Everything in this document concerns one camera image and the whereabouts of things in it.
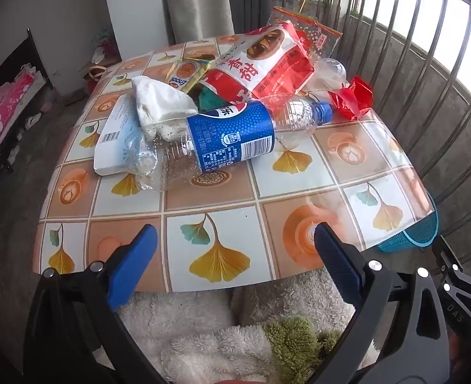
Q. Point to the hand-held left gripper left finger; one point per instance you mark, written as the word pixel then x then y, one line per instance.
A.
pixel 133 266

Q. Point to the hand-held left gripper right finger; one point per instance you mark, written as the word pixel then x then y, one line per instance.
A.
pixel 337 266

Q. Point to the blue plastic mesh basket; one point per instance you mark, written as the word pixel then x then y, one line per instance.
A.
pixel 415 232

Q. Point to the white box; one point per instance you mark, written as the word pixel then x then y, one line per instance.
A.
pixel 113 140

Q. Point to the clear bottle with blue label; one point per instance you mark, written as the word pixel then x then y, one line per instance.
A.
pixel 227 136

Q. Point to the shiny red wrapper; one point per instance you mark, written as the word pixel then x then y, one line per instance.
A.
pixel 351 98

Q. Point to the clear plastic cup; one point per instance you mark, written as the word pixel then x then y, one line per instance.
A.
pixel 331 74

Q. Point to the red and white snack bag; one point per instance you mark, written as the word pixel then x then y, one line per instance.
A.
pixel 267 60

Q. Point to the clear red-dotted plastic bag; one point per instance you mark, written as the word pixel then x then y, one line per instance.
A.
pixel 319 36

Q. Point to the green fluffy cloth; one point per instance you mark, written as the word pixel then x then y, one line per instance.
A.
pixel 295 340

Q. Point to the white fluffy garment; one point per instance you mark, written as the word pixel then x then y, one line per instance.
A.
pixel 187 340

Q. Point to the leaf-patterned tablecloth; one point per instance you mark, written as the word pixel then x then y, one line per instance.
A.
pixel 219 200

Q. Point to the crumpled white tissue paper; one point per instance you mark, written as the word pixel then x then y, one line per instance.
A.
pixel 159 100

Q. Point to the metal balcony railing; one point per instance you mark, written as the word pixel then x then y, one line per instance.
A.
pixel 439 68

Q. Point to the white shoe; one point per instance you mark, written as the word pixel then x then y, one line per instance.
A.
pixel 33 120

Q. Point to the green wrapper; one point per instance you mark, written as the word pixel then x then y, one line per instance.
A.
pixel 209 100

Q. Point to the woven handbag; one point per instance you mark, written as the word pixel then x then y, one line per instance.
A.
pixel 95 72

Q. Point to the yellow snack packet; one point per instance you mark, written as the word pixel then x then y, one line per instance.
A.
pixel 187 72

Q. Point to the flower bunch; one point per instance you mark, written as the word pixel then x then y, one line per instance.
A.
pixel 105 40

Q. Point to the grey curtain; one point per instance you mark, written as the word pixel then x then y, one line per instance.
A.
pixel 197 0

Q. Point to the dark grey cabinet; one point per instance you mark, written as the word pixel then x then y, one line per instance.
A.
pixel 253 4

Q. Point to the dark bed frame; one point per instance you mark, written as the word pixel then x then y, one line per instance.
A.
pixel 19 56

